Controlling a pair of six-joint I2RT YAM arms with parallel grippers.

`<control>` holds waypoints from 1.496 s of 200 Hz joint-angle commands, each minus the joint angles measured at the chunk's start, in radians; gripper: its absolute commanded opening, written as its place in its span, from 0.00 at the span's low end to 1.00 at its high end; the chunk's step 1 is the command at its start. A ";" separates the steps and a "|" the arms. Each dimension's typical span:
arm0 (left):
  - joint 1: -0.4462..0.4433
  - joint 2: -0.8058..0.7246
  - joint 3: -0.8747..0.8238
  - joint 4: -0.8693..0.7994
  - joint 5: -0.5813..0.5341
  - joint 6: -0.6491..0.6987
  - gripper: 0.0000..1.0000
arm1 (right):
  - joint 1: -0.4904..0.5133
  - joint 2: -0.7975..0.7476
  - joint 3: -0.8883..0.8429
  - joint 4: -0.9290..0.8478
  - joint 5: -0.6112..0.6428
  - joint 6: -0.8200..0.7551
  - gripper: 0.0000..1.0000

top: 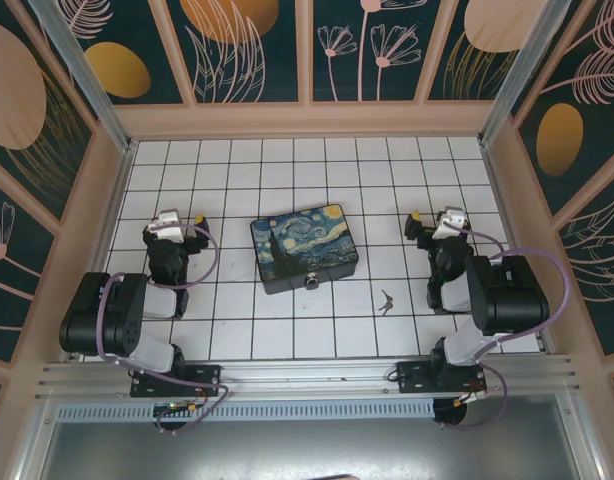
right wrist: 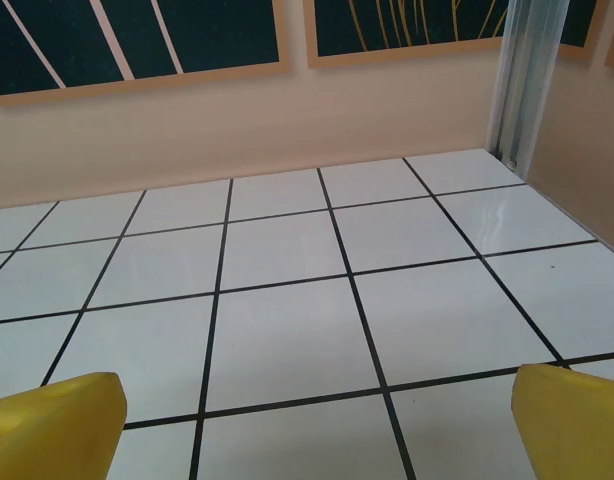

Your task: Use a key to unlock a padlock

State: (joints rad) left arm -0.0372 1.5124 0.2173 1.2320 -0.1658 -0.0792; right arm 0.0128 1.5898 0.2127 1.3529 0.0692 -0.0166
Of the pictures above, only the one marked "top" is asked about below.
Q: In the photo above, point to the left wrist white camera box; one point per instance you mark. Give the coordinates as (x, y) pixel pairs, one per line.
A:
(169, 232)

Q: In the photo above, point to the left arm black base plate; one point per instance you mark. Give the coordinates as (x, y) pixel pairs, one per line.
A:
(202, 380)

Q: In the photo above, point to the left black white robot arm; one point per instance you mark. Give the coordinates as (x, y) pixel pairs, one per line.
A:
(87, 320)

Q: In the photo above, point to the aluminium extrusion rail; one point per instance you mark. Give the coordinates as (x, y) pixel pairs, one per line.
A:
(307, 372)

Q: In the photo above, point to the grey metal sheet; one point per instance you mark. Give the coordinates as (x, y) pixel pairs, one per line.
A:
(307, 450)

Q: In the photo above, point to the aluminium corner post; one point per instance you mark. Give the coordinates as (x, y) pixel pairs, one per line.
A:
(85, 75)
(512, 75)

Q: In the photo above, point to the starry night print tin box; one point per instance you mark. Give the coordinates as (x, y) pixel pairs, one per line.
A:
(302, 245)

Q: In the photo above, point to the small silver keys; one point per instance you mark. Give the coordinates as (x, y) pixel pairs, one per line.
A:
(385, 302)

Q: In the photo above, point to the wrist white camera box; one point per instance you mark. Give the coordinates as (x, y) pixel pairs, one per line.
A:
(447, 231)
(169, 232)

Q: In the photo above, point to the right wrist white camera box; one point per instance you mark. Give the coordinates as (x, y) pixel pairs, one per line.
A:
(447, 231)

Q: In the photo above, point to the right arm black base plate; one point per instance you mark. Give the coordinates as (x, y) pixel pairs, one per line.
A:
(412, 377)

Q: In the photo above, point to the small silver padlock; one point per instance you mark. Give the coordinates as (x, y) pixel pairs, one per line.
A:
(312, 282)

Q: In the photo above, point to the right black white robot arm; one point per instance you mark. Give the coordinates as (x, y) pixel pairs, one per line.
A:
(512, 300)

